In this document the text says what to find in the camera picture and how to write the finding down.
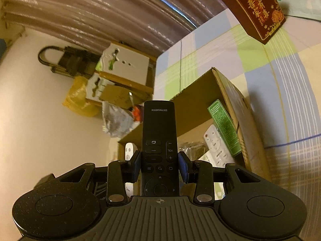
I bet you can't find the red gold-print gift box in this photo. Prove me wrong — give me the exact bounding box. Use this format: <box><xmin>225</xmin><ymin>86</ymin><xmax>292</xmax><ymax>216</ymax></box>
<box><xmin>216</xmin><ymin>0</ymin><xmax>287</xmax><ymax>45</ymax></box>

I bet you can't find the black hand truck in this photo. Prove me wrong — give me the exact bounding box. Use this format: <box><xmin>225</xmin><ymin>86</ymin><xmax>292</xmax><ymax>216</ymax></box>
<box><xmin>37</xmin><ymin>45</ymin><xmax>101</xmax><ymax>77</ymax></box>

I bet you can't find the yellow plastic bag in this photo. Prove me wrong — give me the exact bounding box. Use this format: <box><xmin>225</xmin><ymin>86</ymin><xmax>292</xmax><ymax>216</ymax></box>
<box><xmin>62</xmin><ymin>76</ymin><xmax>101</xmax><ymax>117</ymax></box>

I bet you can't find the green rectangular carton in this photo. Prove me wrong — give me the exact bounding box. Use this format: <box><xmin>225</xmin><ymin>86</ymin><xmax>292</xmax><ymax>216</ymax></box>
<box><xmin>207</xmin><ymin>99</ymin><xmax>242</xmax><ymax>157</ymax></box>

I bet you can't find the beige pleated curtain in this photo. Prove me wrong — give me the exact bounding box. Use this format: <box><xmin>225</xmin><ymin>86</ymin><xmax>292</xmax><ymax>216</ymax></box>
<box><xmin>0</xmin><ymin>0</ymin><xmax>232</xmax><ymax>56</ymax></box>

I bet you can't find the small cardboard box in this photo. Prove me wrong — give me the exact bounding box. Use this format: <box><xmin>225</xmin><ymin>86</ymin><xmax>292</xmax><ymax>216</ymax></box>
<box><xmin>100</xmin><ymin>84</ymin><xmax>134</xmax><ymax>109</ymax></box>

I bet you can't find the black remote control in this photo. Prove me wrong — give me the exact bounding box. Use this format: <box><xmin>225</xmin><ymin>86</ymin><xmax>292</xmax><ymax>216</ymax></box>
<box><xmin>140</xmin><ymin>100</ymin><xmax>181</xmax><ymax>197</ymax></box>

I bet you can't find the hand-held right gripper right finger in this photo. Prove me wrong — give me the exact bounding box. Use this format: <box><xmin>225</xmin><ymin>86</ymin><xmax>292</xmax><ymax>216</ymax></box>
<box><xmin>178</xmin><ymin>151</ymin><xmax>291</xmax><ymax>204</ymax></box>

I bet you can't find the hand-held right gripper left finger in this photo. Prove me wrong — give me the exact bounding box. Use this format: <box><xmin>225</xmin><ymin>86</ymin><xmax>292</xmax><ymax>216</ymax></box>
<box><xmin>30</xmin><ymin>151</ymin><xmax>142</xmax><ymax>205</ymax></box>

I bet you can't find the white printed plastic bag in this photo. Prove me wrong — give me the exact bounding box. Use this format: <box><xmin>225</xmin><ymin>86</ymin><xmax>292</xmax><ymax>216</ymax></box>
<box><xmin>101</xmin><ymin>101</ymin><xmax>136</xmax><ymax>139</ymax></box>

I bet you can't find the small white chair back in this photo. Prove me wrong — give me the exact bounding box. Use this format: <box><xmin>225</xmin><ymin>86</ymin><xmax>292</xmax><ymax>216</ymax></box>
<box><xmin>86</xmin><ymin>73</ymin><xmax>107</xmax><ymax>104</ymax></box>

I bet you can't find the brown cardboard box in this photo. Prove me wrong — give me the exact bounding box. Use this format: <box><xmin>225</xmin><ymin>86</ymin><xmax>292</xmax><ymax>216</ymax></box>
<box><xmin>117</xmin><ymin>67</ymin><xmax>273</xmax><ymax>197</ymax></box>

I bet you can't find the large white chair back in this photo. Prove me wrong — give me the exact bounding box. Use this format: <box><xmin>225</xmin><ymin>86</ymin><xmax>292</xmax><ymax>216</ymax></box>
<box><xmin>96</xmin><ymin>42</ymin><xmax>150</xmax><ymax>86</ymax></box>

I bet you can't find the white many-button remote control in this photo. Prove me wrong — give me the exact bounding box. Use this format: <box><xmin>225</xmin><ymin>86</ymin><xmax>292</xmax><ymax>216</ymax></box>
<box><xmin>202</xmin><ymin>124</ymin><xmax>235</xmax><ymax>168</ymax></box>

